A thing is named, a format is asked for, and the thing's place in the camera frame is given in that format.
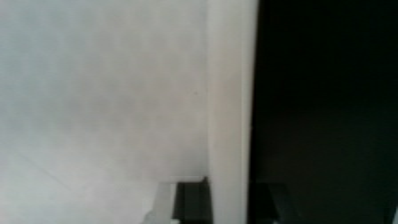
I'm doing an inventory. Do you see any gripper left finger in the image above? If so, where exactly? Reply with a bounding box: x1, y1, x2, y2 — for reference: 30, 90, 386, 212
172, 179, 213, 224

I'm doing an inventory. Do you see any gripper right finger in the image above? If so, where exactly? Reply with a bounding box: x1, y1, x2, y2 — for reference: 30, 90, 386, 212
251, 182, 297, 224

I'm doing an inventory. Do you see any white desk top tray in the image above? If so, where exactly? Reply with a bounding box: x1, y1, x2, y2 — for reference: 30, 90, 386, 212
0, 0, 259, 224

